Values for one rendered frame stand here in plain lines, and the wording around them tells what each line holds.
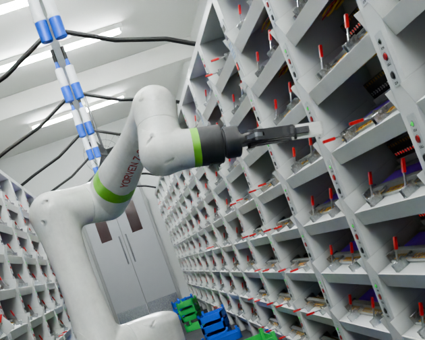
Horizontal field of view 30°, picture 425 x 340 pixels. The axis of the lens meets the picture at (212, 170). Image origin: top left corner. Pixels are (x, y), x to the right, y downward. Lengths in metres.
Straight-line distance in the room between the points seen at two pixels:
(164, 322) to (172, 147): 0.54
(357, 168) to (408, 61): 0.72
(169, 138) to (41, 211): 0.49
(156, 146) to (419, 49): 0.60
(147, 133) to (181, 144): 0.08
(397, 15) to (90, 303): 1.05
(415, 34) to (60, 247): 1.04
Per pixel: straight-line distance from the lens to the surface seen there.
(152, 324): 2.11
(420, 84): 1.68
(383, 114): 1.93
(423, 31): 1.72
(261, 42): 3.10
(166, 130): 1.80
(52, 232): 2.10
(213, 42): 3.81
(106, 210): 2.17
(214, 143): 1.79
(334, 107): 2.36
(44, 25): 4.04
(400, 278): 2.18
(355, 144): 2.11
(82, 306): 2.07
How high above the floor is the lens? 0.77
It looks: 5 degrees up
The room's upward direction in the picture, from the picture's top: 20 degrees counter-clockwise
